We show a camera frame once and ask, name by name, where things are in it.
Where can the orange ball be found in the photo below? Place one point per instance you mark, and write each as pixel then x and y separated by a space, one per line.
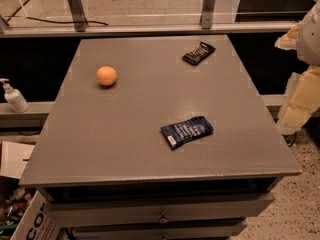
pixel 106 76

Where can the white cardboard box with lettering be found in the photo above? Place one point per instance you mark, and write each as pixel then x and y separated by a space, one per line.
pixel 36 224

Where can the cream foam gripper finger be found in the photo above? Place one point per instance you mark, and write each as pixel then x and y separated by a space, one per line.
pixel 301 100
pixel 290 40

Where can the white pump sanitizer bottle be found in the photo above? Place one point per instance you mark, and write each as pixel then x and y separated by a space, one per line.
pixel 14 97

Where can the right metal frame post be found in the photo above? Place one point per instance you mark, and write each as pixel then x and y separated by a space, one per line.
pixel 206 18

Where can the metal frame post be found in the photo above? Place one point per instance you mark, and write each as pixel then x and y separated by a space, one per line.
pixel 206 18
pixel 78 15

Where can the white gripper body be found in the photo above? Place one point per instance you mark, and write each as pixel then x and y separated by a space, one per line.
pixel 310 40

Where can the left metal frame post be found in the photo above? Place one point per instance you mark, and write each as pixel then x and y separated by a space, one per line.
pixel 78 15

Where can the grey drawer cabinet table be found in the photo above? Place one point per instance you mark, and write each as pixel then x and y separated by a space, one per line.
pixel 107 170

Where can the black snack bar wrapper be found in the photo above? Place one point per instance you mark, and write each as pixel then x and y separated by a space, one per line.
pixel 196 56

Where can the horizontal metal frame rail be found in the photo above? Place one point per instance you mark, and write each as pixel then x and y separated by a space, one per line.
pixel 148 30

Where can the blue rxbar blueberry wrapper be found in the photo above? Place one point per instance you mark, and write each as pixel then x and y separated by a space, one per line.
pixel 180 133

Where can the open cardboard box flap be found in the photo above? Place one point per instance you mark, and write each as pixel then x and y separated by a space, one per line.
pixel 14 157

